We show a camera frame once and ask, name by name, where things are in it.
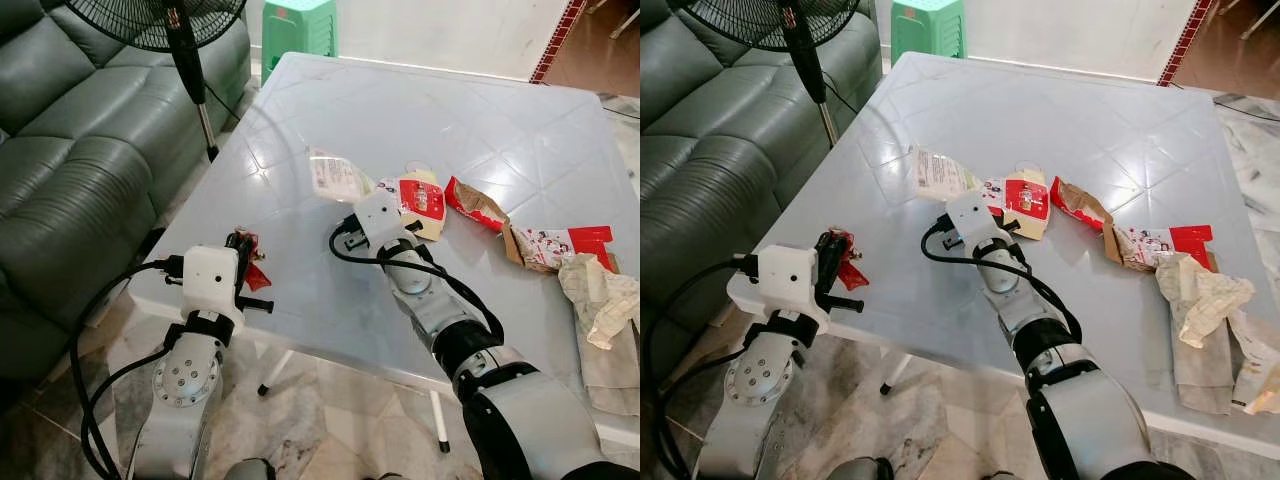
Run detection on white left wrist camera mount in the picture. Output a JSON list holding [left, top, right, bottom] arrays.
[[757, 245, 827, 331], [182, 246, 243, 327]]

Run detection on crumpled cream paper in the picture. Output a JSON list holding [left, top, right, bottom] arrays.
[[1155, 253, 1256, 349], [557, 253, 641, 349]]

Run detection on brown red flattened carton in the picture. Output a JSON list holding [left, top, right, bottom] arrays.
[[1103, 225, 1214, 273], [503, 225, 616, 273]]

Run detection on cream translucent paper bag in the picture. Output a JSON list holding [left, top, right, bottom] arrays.
[[1230, 310, 1280, 414]]

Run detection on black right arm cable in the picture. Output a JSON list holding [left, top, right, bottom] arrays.
[[328, 225, 506, 346], [920, 225, 1083, 341]]

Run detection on red foil wrapper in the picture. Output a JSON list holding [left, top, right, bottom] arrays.
[[836, 230, 869, 292], [238, 230, 273, 293]]

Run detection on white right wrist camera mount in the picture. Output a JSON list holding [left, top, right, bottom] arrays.
[[350, 190, 406, 251], [945, 190, 1006, 251]]

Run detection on red brown torn carton piece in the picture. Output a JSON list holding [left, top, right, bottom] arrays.
[[445, 177, 511, 233], [1050, 177, 1114, 233]]

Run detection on red brick door strip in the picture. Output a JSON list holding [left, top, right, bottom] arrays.
[[1158, 0, 1211, 86], [530, 0, 586, 83]]

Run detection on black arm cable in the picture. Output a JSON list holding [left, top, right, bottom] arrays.
[[920, 225, 1083, 341], [645, 255, 761, 480], [68, 255, 186, 480], [328, 225, 506, 346]]

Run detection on green plastic stool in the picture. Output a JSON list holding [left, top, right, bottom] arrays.
[[890, 0, 968, 69], [262, 0, 339, 86]]

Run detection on grey green leather sofa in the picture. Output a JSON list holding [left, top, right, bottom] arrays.
[[640, 0, 886, 376], [0, 0, 253, 386]]

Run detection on white green snack packet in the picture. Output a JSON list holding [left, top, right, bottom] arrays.
[[307, 147, 376, 206], [910, 145, 986, 204]]

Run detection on white table leg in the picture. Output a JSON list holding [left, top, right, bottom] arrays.
[[427, 390, 452, 454], [879, 352, 914, 397], [257, 350, 297, 397]]

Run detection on grey brown paper sheet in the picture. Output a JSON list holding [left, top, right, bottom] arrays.
[[1170, 325, 1238, 416], [575, 320, 641, 416]]

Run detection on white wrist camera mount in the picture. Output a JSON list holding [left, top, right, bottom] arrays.
[[757, 245, 827, 331], [945, 190, 1006, 251], [350, 190, 406, 251], [182, 246, 243, 327]]

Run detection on black standing fan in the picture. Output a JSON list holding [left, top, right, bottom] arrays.
[[65, 0, 249, 161], [685, 0, 871, 149]]

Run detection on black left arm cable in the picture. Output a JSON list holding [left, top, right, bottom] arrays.
[[68, 255, 186, 480], [645, 255, 761, 480]]

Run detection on red white torn carton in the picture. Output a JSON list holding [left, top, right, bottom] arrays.
[[985, 170, 1053, 241], [380, 170, 448, 243]]

